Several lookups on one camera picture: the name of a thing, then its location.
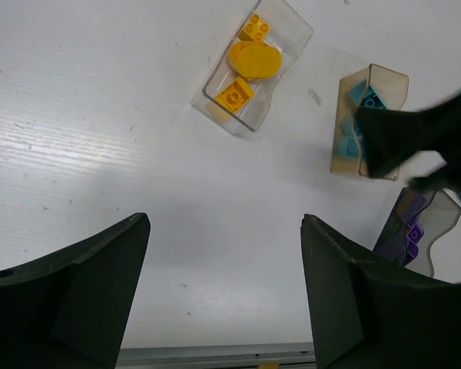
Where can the purple small lego brick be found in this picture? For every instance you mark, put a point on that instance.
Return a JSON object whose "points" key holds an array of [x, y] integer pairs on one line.
{"points": [[415, 233]]}

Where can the orange translucent container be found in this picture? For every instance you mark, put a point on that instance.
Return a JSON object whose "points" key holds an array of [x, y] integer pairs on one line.
{"points": [[392, 86]]}

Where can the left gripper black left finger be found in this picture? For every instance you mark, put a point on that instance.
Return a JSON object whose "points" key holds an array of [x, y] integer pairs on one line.
{"points": [[70, 308]]}

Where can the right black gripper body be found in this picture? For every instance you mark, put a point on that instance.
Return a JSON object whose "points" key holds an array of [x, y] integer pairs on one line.
{"points": [[453, 180]]}

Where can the dark grey translucent container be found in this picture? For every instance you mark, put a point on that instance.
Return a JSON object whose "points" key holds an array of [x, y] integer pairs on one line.
{"points": [[438, 214]]}

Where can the clear plastic container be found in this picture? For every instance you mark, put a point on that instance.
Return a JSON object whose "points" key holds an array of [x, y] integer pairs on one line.
{"points": [[290, 34]]}

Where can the purple oval lego piece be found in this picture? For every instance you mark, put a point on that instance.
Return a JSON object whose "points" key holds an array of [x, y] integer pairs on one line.
{"points": [[410, 252]]}

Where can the teal small lego brick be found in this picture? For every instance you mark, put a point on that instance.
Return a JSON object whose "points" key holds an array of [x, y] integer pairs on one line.
{"points": [[348, 147]]}

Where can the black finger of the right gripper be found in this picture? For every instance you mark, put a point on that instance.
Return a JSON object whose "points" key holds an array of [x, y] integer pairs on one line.
{"points": [[393, 137]]}

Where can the aluminium front rail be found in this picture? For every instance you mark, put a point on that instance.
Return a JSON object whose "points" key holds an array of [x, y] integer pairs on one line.
{"points": [[295, 355]]}

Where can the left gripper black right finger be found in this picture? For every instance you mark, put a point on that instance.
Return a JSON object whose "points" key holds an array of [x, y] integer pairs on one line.
{"points": [[367, 312]]}

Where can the teal long lego brick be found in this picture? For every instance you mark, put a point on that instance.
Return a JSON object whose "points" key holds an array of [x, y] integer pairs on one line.
{"points": [[372, 100]]}

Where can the yellow oval printed lego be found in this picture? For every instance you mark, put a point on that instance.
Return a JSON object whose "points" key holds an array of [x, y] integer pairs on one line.
{"points": [[254, 60]]}

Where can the small yellow lego brick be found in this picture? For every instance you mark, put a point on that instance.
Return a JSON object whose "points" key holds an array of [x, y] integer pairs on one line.
{"points": [[255, 29]]}

